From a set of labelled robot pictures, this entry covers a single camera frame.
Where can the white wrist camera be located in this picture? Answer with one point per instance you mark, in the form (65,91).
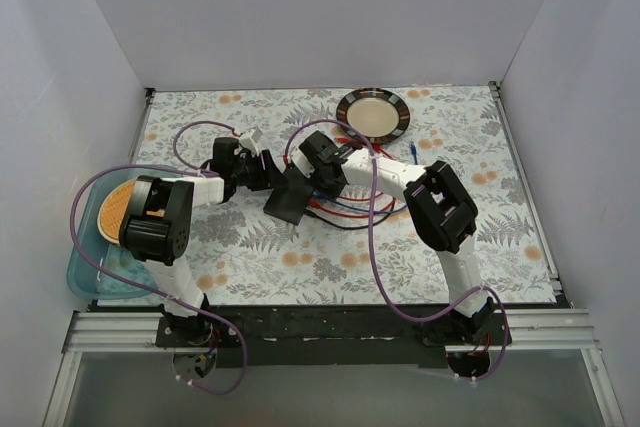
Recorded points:
(298,166)
(251,138)

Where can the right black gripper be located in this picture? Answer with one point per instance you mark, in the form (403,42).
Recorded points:
(302,192)

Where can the orange woven round plate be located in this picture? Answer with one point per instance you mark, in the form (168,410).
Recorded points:
(112,211)

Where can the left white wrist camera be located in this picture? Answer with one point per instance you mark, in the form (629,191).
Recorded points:
(251,138)

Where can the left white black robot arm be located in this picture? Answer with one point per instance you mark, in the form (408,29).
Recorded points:
(156,225)

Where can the teal plastic tray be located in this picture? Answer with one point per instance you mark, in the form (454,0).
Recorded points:
(82,278)

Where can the black network switch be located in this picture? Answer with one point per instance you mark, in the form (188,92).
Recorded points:
(289,201)

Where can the dark rimmed beige plate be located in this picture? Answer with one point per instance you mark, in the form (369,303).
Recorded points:
(377,114)

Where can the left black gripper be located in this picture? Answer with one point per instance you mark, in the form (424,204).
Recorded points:
(270,177)

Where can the floral tablecloth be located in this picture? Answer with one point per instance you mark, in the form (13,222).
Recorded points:
(239,255)

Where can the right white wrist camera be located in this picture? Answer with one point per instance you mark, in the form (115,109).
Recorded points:
(298,166)

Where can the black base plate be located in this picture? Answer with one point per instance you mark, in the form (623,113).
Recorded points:
(306,335)

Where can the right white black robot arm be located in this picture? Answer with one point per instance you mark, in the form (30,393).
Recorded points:
(441,209)

